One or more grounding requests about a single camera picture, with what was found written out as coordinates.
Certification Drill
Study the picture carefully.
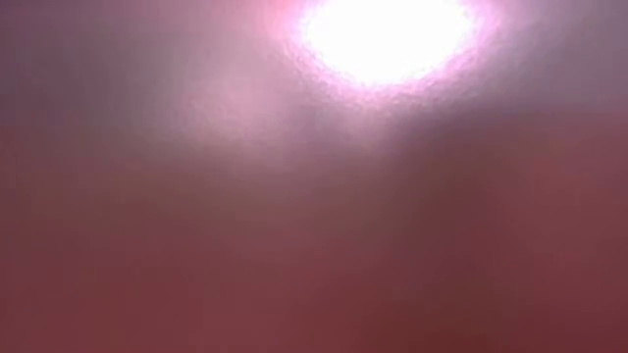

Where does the red plastic basket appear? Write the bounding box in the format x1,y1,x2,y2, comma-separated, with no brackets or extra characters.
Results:
0,0,628,353

